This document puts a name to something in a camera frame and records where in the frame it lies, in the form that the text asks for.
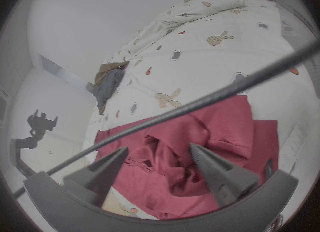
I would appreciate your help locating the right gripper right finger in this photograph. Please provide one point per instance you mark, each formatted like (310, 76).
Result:
(225, 176)

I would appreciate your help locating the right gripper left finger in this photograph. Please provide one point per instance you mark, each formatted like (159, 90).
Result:
(100, 176)

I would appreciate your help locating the grey garment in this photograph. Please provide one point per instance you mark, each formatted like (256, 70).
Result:
(110, 86)

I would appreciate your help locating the red shirt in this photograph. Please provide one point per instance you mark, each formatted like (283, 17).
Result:
(175, 156)

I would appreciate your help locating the brown garment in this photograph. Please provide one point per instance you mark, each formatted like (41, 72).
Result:
(103, 70)

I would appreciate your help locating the white printed quilt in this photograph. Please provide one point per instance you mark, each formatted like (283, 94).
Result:
(175, 18)

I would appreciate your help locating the bed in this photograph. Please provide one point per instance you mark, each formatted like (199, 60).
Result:
(212, 58)

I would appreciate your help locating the clear plastic box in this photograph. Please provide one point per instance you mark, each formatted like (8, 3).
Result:
(292, 13)

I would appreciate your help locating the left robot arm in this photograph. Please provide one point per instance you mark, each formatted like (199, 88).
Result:
(25, 143)

